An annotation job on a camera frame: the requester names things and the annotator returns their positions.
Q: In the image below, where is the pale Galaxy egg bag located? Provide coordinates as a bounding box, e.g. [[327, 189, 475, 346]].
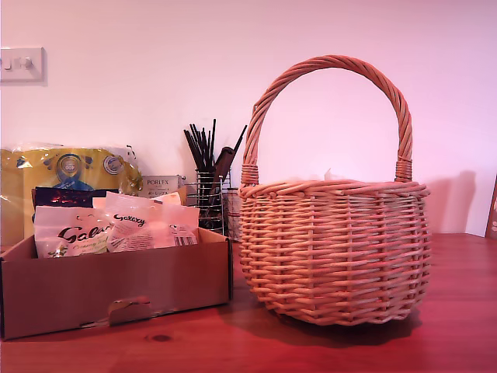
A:
[[103, 190, 201, 253]]

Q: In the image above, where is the white Galaxy creamy truffle bag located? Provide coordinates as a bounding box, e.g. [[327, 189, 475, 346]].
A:
[[33, 205, 114, 260]]

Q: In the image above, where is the blue Terry's orange eggs bag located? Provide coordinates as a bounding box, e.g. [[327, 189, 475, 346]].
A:
[[32, 186, 120, 213]]

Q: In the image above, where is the white Porlex box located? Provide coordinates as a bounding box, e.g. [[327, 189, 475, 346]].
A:
[[140, 173, 186, 201]]

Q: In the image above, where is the brown cardboard box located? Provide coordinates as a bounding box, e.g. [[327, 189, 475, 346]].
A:
[[0, 227, 234, 342]]

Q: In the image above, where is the white labelled tin can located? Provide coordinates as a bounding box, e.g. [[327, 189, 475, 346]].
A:
[[224, 187, 244, 242]]

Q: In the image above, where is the dark brown wooden spatula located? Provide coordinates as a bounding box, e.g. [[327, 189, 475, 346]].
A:
[[201, 145, 237, 221]]

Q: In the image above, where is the black chopstick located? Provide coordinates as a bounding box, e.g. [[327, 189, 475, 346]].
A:
[[200, 125, 213, 170], [183, 129, 203, 171], [189, 123, 209, 170], [209, 118, 217, 170], [228, 124, 249, 160]]

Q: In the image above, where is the yellow kitchen towel pack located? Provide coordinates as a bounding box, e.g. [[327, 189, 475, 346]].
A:
[[0, 141, 144, 249]]

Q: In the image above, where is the chrome wire utensil holder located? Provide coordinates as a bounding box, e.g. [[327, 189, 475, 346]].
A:
[[182, 166, 233, 236]]

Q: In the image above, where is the woven wicker basket with handle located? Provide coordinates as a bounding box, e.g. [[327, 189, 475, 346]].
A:
[[237, 54, 432, 326]]

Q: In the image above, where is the brown wooden picture frame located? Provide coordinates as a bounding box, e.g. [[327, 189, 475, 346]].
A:
[[485, 182, 497, 239]]

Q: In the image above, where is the white light switch plate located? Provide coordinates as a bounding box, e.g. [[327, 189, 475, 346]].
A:
[[0, 47, 44, 83]]

